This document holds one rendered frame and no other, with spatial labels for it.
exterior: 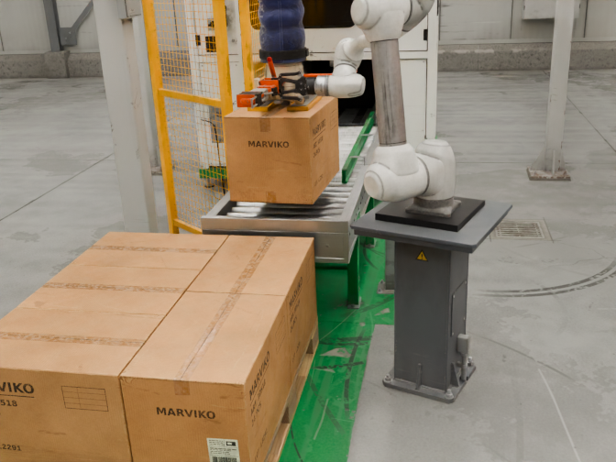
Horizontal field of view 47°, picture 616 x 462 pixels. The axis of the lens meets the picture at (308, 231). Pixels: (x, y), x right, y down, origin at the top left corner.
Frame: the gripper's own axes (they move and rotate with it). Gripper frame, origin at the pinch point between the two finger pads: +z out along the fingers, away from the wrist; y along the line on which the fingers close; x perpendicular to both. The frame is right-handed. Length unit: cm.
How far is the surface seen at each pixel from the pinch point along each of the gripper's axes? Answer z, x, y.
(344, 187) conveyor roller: -23, 61, 65
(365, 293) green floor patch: -36, 42, 120
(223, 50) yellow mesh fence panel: 42, 68, -8
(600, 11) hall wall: -303, 877, 35
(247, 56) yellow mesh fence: 42, 115, 1
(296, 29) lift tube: -8.1, 21.2, -21.9
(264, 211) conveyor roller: 13, 22, 67
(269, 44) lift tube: 4.0, 16.6, -16.1
